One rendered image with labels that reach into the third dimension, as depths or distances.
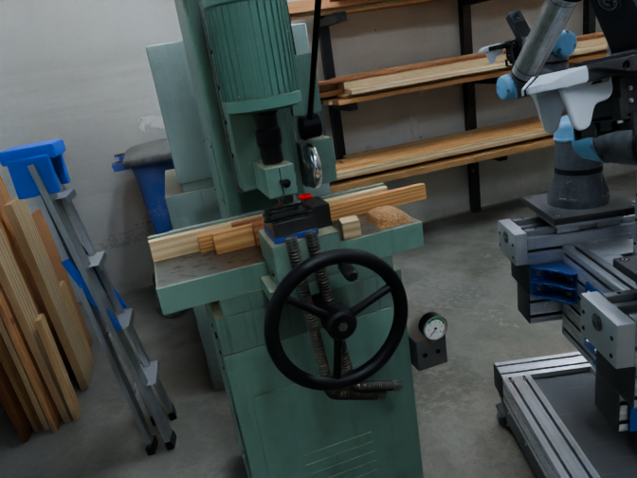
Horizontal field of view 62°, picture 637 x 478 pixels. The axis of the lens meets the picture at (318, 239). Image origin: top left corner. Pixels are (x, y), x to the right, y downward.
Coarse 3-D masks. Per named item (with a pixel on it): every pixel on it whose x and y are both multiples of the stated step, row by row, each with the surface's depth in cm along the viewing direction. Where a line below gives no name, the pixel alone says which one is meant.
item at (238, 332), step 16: (400, 272) 123; (336, 288) 119; (352, 288) 120; (368, 288) 122; (208, 304) 132; (288, 304) 117; (352, 304) 122; (384, 304) 124; (224, 320) 113; (240, 320) 114; (256, 320) 115; (288, 320) 118; (304, 320) 119; (224, 336) 114; (240, 336) 115; (256, 336) 116; (288, 336) 119; (224, 352) 115
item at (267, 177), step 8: (256, 160) 131; (256, 168) 127; (264, 168) 120; (272, 168) 119; (280, 168) 120; (288, 168) 120; (256, 176) 130; (264, 176) 119; (272, 176) 120; (280, 176) 120; (288, 176) 121; (264, 184) 122; (272, 184) 120; (280, 184) 121; (296, 184) 122; (264, 192) 124; (272, 192) 120; (280, 192) 121; (288, 192) 122; (296, 192) 122
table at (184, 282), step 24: (360, 216) 132; (360, 240) 118; (384, 240) 120; (408, 240) 122; (168, 264) 120; (192, 264) 117; (216, 264) 115; (240, 264) 113; (264, 264) 112; (168, 288) 107; (192, 288) 109; (216, 288) 110; (240, 288) 112; (264, 288) 110; (312, 288) 107; (168, 312) 109
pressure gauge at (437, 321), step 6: (432, 312) 124; (426, 318) 123; (432, 318) 122; (438, 318) 122; (444, 318) 123; (420, 324) 123; (426, 324) 121; (432, 324) 122; (438, 324) 123; (444, 324) 123; (420, 330) 124; (426, 330) 122; (432, 330) 123; (438, 330) 123; (444, 330) 124; (426, 336) 122; (432, 336) 123; (438, 336) 124; (432, 342) 126
